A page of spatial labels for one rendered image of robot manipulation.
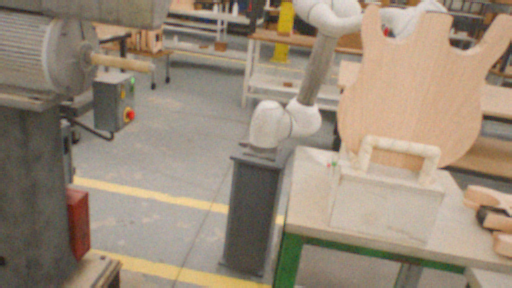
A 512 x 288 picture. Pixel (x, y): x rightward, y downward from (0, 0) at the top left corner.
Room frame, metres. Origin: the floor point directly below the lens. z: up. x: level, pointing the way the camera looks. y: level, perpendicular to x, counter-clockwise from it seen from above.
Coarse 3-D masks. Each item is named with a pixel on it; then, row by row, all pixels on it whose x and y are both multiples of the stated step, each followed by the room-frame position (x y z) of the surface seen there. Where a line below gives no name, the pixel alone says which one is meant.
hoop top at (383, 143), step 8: (368, 136) 0.94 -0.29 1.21; (376, 136) 0.95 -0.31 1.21; (376, 144) 0.93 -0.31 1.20; (384, 144) 0.93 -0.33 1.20; (392, 144) 0.93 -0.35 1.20; (400, 144) 0.93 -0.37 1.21; (408, 144) 0.93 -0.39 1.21; (416, 144) 0.93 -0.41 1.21; (400, 152) 0.93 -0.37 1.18; (408, 152) 0.92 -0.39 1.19; (416, 152) 0.92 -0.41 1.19; (424, 152) 0.92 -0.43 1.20; (432, 152) 0.92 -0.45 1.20; (440, 152) 0.92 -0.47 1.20
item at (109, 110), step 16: (96, 80) 1.39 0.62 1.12; (112, 80) 1.42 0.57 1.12; (128, 80) 1.48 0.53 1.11; (96, 96) 1.39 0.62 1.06; (112, 96) 1.38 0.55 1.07; (128, 96) 1.47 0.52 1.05; (96, 112) 1.39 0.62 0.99; (112, 112) 1.38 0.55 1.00; (96, 128) 1.39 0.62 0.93; (112, 128) 1.38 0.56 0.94
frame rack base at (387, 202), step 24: (336, 168) 1.05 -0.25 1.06; (384, 168) 1.00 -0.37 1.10; (336, 192) 0.93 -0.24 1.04; (360, 192) 0.92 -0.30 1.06; (384, 192) 0.91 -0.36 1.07; (408, 192) 0.91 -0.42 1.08; (432, 192) 0.90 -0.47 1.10; (336, 216) 0.93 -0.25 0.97; (360, 216) 0.92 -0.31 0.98; (384, 216) 0.91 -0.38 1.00; (408, 216) 0.91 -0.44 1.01; (432, 216) 0.90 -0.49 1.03; (408, 240) 0.90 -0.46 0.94
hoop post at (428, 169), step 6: (438, 156) 0.92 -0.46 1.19; (426, 162) 0.92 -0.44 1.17; (432, 162) 0.91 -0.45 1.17; (438, 162) 0.92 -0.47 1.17; (426, 168) 0.92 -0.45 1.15; (432, 168) 0.91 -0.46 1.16; (420, 174) 0.93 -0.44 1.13; (426, 174) 0.92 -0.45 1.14; (432, 174) 0.92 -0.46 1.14; (420, 180) 0.92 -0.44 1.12; (426, 180) 0.91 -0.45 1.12; (426, 186) 0.91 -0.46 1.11
